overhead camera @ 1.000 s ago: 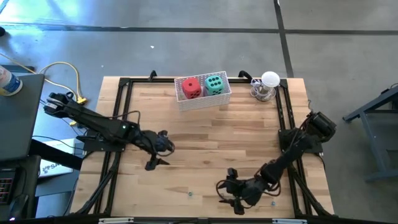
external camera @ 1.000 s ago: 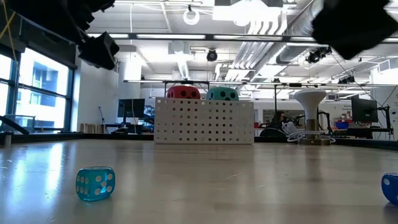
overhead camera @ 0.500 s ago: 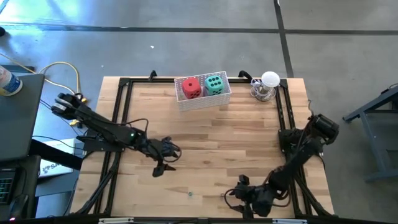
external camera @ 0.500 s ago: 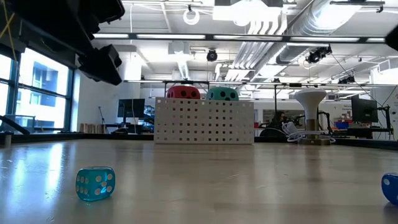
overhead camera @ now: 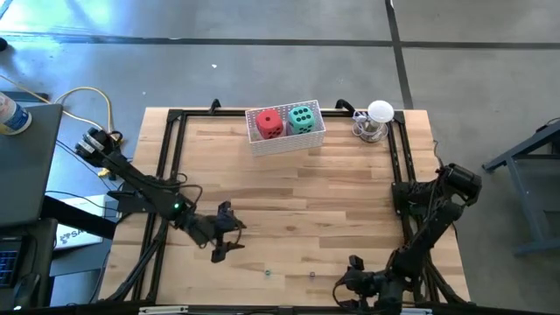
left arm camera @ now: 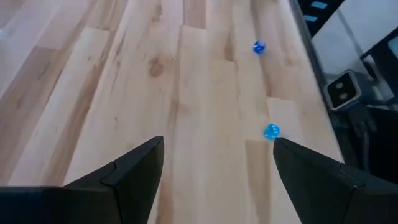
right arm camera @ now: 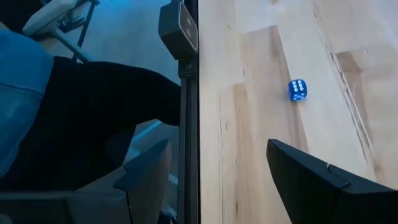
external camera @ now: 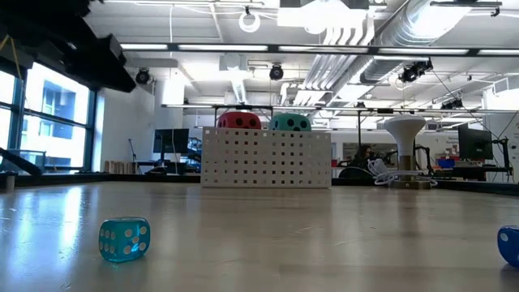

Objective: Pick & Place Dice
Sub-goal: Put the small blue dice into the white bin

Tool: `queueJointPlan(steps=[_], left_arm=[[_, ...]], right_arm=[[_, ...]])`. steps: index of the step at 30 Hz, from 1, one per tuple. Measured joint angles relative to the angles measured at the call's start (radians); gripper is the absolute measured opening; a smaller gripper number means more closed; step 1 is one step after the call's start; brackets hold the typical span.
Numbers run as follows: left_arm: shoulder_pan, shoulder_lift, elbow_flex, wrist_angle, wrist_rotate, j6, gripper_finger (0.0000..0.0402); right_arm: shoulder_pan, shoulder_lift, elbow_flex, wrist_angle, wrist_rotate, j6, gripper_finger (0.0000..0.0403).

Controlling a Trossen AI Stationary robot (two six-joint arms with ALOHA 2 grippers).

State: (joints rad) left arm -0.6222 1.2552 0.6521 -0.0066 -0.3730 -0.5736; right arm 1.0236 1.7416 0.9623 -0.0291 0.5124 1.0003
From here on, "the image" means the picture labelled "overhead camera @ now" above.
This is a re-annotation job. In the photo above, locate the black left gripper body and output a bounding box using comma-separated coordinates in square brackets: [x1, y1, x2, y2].
[193, 200, 240, 264]

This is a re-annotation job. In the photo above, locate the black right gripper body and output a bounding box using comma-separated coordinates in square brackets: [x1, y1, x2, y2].
[345, 254, 404, 315]

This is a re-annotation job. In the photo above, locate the large red foam die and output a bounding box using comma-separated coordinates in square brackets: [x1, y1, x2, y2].
[255, 108, 284, 140]

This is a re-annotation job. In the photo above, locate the large green foam die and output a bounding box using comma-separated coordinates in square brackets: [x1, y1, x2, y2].
[287, 106, 316, 136]

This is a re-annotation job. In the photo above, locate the white perforated basket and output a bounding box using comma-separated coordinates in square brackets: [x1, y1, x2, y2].
[244, 99, 327, 158]

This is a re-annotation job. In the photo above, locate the black desk support bar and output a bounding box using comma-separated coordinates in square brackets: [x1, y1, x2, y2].
[41, 194, 118, 241]

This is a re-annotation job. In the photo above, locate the white printed box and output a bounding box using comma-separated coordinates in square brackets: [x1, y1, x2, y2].
[54, 194, 109, 251]

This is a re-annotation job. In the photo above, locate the blue metal stand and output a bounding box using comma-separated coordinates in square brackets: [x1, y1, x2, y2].
[482, 120, 560, 257]

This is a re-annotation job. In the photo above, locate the black lower desk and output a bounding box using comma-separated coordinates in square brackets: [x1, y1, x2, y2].
[0, 217, 60, 310]

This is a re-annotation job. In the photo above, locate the grey side desk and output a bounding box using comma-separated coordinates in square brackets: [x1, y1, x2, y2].
[0, 103, 65, 228]

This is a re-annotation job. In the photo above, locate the black computer mouse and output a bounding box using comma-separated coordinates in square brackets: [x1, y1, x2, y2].
[11, 273, 41, 310]

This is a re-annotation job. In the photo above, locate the backlit black keyboard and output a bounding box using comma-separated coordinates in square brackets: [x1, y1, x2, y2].
[0, 248, 21, 290]

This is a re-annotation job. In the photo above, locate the white bottle blue label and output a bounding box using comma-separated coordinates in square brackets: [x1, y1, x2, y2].
[0, 91, 33, 136]

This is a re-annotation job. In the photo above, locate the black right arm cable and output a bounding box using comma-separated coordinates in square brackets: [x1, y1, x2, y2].
[332, 279, 351, 312]

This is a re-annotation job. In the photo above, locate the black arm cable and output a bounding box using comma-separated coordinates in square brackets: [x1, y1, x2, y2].
[332, 279, 351, 312]
[172, 172, 249, 246]

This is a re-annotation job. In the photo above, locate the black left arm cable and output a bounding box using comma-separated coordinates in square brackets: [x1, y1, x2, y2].
[172, 172, 249, 246]

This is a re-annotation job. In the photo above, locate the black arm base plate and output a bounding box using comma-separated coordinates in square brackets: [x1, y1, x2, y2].
[391, 181, 456, 218]
[107, 179, 179, 215]

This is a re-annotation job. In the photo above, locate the black aluminium table frame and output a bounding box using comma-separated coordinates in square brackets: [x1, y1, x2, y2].
[98, 98, 472, 307]

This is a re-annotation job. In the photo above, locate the white coiled cable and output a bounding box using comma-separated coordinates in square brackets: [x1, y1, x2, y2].
[352, 109, 372, 137]

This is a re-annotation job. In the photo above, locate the yellow cable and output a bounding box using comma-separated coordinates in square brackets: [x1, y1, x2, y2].
[0, 73, 124, 179]

